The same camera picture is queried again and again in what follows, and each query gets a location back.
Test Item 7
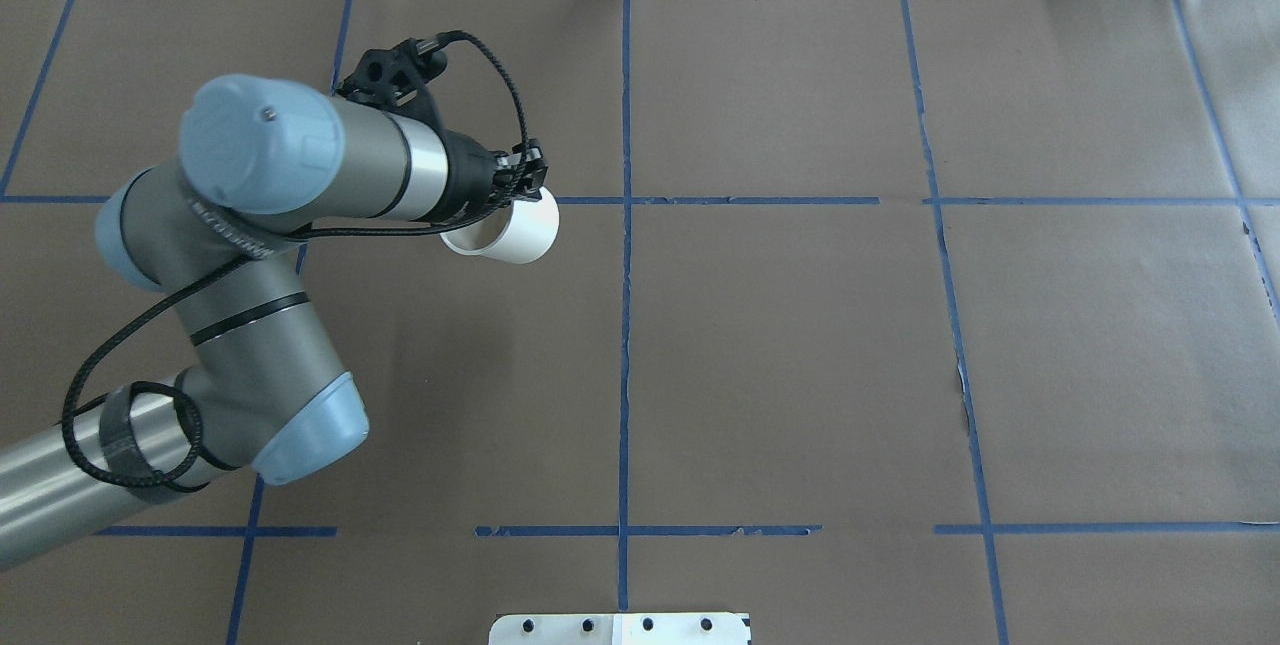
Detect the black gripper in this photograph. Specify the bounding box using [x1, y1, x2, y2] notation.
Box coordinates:
[431, 131, 549, 227]

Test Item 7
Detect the white smiley mug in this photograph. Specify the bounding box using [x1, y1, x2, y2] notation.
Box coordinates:
[440, 188, 561, 265]

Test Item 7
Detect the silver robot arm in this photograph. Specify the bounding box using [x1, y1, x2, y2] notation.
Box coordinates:
[3, 74, 558, 571]

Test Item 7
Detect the brown paper table cover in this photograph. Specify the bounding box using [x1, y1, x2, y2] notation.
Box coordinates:
[3, 0, 1277, 644]

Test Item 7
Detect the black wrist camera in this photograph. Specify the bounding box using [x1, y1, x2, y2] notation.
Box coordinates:
[335, 38, 448, 131]

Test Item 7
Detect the white camera pedestal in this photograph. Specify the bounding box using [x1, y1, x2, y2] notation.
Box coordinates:
[488, 612, 753, 644]

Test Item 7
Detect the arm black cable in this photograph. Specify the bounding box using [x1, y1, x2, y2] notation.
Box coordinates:
[60, 29, 531, 491]

